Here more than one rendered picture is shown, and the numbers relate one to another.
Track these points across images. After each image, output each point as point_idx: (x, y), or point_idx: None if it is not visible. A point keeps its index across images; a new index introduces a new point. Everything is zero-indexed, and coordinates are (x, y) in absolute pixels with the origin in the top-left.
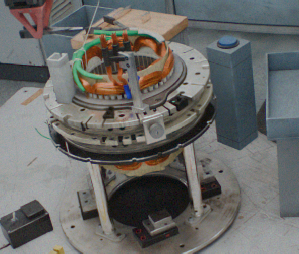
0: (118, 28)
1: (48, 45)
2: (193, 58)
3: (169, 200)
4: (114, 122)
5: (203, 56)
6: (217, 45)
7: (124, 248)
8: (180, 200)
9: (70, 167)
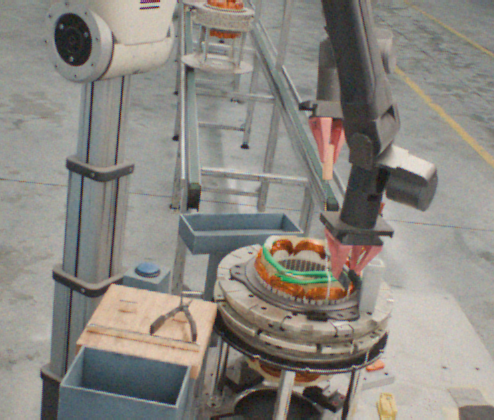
0: (188, 309)
1: (177, 419)
2: (250, 252)
3: (262, 411)
4: None
5: (244, 247)
6: (155, 275)
7: (355, 414)
8: (258, 404)
9: None
